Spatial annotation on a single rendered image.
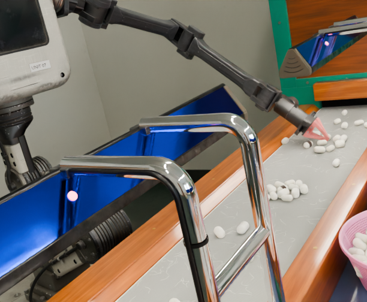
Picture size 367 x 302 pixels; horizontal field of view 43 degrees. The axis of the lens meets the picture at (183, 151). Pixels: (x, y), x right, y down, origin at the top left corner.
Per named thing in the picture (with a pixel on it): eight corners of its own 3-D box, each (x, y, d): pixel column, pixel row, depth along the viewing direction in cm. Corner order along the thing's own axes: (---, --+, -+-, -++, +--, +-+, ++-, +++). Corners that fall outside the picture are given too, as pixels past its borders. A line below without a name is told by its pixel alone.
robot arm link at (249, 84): (173, 50, 173) (185, 23, 169) (181, 51, 178) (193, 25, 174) (260, 114, 156) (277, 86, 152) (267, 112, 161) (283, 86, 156)
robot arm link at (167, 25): (170, 40, 183) (182, 17, 179) (190, 57, 175) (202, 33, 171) (73, 15, 150) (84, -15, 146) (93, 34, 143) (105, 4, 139)
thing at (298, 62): (279, 79, 115) (274, 50, 113) (344, 38, 163) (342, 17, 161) (310, 75, 111) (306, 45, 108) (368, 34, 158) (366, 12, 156)
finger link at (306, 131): (338, 127, 153) (315, 111, 155) (332, 134, 148) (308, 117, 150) (326, 142, 157) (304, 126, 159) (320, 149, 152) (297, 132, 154)
